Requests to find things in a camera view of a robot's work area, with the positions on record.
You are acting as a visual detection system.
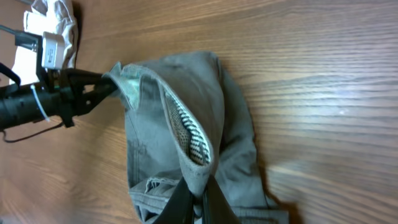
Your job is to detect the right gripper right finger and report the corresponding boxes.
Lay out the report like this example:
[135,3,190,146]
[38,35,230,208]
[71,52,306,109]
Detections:
[202,175,240,224]

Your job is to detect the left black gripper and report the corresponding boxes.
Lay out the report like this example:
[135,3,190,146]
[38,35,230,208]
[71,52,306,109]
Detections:
[46,68,118,128]

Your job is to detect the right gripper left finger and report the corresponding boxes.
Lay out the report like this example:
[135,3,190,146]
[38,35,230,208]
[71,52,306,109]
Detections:
[154,178,193,224]

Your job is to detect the grey shorts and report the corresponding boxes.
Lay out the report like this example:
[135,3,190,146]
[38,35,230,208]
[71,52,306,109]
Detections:
[106,51,289,223]

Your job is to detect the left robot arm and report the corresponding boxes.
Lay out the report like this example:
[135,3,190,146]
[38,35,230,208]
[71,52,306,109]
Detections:
[1,68,118,129]

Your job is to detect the beige folded pants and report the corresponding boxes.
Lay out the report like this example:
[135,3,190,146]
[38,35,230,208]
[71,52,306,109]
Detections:
[11,0,78,85]

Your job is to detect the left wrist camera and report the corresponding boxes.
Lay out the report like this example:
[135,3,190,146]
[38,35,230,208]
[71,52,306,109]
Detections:
[41,32,65,70]

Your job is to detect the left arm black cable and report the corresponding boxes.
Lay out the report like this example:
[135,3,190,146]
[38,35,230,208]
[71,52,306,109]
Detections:
[0,24,65,144]

